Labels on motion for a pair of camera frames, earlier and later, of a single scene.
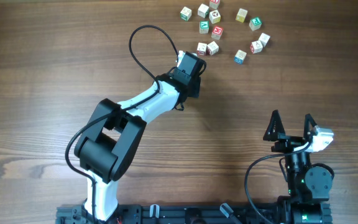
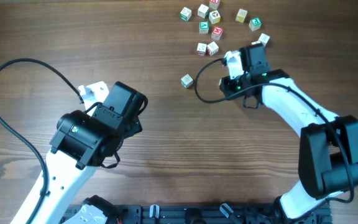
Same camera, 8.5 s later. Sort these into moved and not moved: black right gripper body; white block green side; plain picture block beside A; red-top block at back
Moved: black right gripper body
Not moved: plain picture block beside A; red-top block at back; white block green side
